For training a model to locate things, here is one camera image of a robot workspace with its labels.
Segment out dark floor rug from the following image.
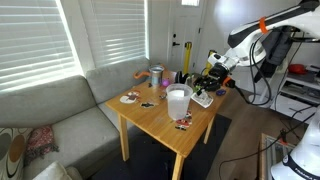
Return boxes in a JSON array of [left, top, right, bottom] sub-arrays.
[[88, 113, 233, 180]]

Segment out small snack packet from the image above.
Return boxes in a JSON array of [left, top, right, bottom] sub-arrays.
[[174, 111, 194, 132]]

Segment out retro patterned cushion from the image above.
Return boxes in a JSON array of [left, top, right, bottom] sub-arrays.
[[0, 127, 34, 180]]

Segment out translucent plastic container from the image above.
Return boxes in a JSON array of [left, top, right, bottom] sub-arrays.
[[165, 83, 194, 121]]

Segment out glass sided box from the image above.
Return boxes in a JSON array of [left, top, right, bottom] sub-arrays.
[[259, 133, 298, 180]]

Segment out red patterned cloth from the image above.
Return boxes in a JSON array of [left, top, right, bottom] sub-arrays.
[[23, 125, 60, 167]]

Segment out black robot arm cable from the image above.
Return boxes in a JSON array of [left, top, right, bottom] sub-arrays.
[[233, 31, 278, 107]]

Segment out metal tumbler cup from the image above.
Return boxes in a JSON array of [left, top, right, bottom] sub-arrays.
[[148, 65, 165, 88]]

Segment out white stand with round base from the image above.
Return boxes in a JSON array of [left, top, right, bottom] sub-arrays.
[[248, 71, 278, 109]]

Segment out narrow white window blinds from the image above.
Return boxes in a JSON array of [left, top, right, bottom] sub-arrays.
[[78, 0, 149, 69]]

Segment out light wooden table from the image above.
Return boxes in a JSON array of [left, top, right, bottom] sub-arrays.
[[104, 69, 231, 180]]

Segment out small black sticker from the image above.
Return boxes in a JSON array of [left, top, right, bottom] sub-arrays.
[[139, 101, 156, 109]]

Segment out grey fabric sofa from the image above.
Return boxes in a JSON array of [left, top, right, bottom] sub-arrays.
[[0, 57, 153, 180]]

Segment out black oval case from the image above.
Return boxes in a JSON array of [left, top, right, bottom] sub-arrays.
[[174, 70, 192, 86]]

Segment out plain white cushion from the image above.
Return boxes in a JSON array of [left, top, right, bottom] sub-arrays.
[[32, 161, 83, 180]]

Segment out red object on shelf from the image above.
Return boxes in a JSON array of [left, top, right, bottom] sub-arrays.
[[287, 63, 308, 76]]

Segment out wide white window blinds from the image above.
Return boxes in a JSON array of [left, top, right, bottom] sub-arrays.
[[0, 0, 84, 93]]

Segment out white entrance door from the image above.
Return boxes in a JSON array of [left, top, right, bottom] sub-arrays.
[[167, 0, 207, 73]]

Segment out orange octopus plush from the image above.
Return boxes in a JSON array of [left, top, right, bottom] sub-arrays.
[[133, 63, 167, 80]]

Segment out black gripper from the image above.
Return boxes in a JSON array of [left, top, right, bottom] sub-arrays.
[[193, 63, 231, 94]]

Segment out orange forearm cable strap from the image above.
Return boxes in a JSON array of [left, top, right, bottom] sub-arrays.
[[259, 16, 269, 34]]

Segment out white shelf unit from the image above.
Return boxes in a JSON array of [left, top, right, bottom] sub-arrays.
[[269, 64, 320, 126]]

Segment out white packet with green print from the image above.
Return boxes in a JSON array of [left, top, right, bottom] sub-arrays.
[[190, 89, 214, 109]]

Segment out black floor cable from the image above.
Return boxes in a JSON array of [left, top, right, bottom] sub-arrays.
[[218, 106, 320, 180]]

